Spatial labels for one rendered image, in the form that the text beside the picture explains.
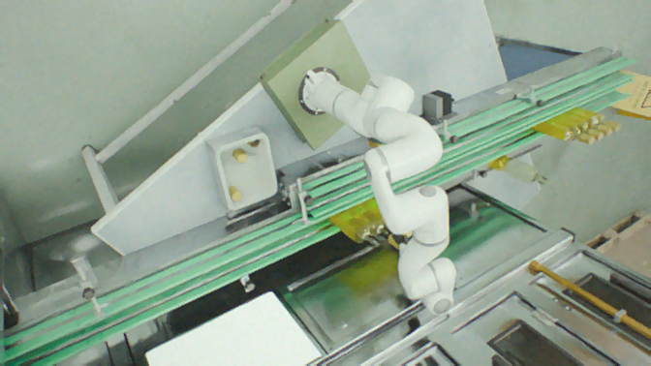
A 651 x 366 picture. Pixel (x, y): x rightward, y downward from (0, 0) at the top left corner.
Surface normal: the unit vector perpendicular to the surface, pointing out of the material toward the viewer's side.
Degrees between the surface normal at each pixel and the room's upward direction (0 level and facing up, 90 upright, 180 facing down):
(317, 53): 2
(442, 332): 90
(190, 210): 0
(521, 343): 90
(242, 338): 90
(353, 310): 91
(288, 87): 2
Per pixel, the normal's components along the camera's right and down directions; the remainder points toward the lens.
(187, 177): 0.52, 0.37
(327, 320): -0.11, -0.87
